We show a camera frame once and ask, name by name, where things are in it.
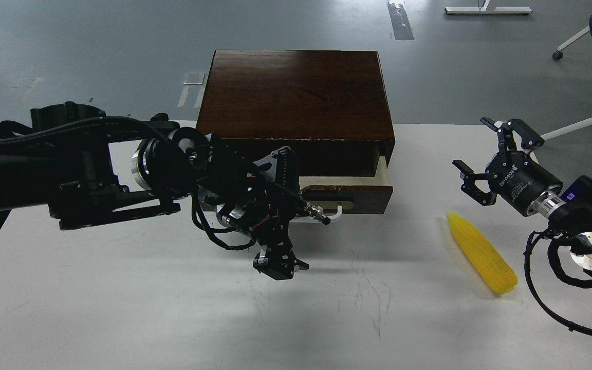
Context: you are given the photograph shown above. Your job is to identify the wooden drawer with white handle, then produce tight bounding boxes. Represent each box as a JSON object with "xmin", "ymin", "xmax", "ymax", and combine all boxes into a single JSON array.
[{"xmin": 198, "ymin": 156, "xmax": 394, "ymax": 226}]

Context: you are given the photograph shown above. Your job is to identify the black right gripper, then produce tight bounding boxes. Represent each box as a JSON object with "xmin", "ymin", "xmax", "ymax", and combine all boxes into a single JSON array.
[{"xmin": 452, "ymin": 117, "xmax": 564, "ymax": 216}]

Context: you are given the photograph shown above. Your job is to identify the yellow plastic corn cob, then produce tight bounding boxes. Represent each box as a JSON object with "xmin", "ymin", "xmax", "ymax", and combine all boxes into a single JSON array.
[{"xmin": 446, "ymin": 211, "xmax": 519, "ymax": 294}]

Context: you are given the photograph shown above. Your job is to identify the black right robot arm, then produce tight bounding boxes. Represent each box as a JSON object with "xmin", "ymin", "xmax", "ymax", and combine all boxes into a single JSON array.
[{"xmin": 453, "ymin": 117, "xmax": 592, "ymax": 288}]

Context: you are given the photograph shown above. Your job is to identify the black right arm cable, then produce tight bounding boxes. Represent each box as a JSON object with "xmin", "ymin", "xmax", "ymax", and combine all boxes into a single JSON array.
[{"xmin": 524, "ymin": 231, "xmax": 592, "ymax": 341}]

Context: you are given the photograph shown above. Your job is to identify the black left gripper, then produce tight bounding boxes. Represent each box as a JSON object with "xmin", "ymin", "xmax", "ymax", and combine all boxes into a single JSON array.
[{"xmin": 217, "ymin": 146, "xmax": 310, "ymax": 281}]

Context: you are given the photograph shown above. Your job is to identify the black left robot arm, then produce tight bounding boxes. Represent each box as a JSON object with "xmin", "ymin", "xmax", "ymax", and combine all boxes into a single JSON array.
[{"xmin": 0, "ymin": 101, "xmax": 330, "ymax": 280}]

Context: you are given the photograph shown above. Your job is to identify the dark wooden drawer cabinet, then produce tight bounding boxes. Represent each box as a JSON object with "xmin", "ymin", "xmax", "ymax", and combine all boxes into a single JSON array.
[{"xmin": 196, "ymin": 50, "xmax": 396, "ymax": 176}]

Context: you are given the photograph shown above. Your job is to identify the white desk base foot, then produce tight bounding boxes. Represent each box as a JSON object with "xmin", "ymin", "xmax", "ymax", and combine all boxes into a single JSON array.
[{"xmin": 444, "ymin": 1, "xmax": 533, "ymax": 15}]

